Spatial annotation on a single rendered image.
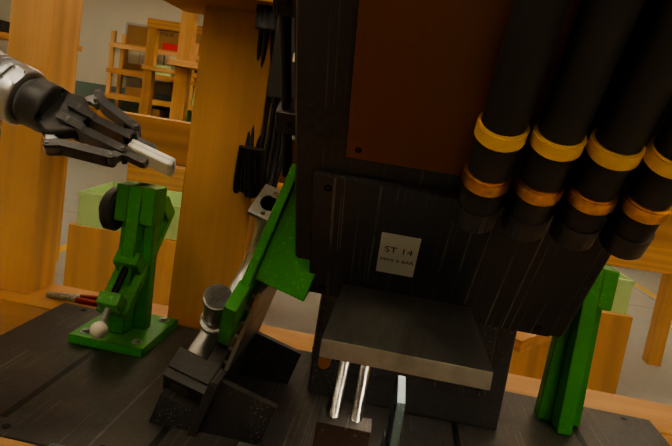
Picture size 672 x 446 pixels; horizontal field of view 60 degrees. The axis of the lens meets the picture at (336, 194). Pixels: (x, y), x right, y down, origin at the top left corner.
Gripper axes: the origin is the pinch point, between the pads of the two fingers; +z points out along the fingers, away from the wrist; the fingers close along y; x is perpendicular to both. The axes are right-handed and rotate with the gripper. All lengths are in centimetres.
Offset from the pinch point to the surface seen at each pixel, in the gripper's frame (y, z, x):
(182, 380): -23.7, 19.1, 7.8
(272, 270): -9.7, 23.8, -3.9
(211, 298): -15.3, 18.3, -0.5
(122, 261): -7.7, -2.0, 21.4
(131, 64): 613, -479, 739
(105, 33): 634, -546, 716
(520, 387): 9, 73, 33
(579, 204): -5, 48, -32
